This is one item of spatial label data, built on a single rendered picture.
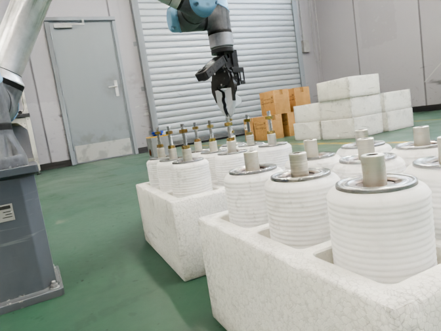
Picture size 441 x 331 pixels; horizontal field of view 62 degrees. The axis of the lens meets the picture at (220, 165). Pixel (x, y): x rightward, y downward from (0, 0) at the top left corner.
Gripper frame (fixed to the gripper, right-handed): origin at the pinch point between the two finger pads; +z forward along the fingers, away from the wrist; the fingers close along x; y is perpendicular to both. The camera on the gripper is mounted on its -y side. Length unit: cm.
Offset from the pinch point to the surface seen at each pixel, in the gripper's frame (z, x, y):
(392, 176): 10, -62, -53
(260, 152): 11.1, -20.5, -14.6
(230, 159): 11.2, -18.3, -24.6
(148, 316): 35, -18, -54
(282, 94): -17, 163, 321
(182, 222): 22.1, -15.0, -39.9
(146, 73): -87, 384, 297
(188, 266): 32, -15, -40
